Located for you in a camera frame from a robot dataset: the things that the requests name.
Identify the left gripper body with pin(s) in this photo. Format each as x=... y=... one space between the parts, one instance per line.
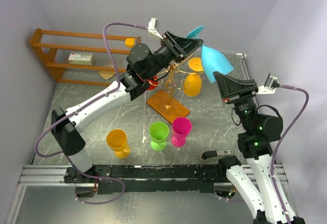
x=174 y=51

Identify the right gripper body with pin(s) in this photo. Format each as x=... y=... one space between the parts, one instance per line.
x=238 y=97

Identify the blue wine glass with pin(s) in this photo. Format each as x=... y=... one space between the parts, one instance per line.
x=213 y=60

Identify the orange wine glass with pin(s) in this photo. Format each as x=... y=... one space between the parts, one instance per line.
x=192 y=83
x=117 y=141

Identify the red wine glass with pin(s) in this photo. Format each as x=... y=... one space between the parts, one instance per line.
x=153 y=83

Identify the pink wine glass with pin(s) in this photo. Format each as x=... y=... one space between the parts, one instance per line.
x=181 y=128

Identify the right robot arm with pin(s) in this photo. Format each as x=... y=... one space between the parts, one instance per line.
x=265 y=199

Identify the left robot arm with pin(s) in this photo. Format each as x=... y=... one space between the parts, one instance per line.
x=143 y=66

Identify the green wine glass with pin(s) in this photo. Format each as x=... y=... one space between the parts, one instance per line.
x=158 y=132

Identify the wooden shelf rack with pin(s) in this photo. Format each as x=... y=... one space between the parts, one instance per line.
x=54 y=47

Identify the yellow block on shelf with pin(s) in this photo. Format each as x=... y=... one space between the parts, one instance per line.
x=131 y=42

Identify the black white stapler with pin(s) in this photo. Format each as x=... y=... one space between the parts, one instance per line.
x=215 y=155

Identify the white box on shelf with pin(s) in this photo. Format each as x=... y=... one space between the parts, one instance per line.
x=81 y=58

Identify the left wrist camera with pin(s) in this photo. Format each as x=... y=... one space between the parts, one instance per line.
x=153 y=28

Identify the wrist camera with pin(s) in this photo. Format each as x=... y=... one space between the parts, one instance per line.
x=270 y=85
x=153 y=28

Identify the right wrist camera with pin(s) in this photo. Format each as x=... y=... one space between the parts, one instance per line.
x=270 y=85

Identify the gold wire glass rack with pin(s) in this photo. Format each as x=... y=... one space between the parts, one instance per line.
x=163 y=101

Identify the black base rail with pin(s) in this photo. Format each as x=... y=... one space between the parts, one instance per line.
x=152 y=178

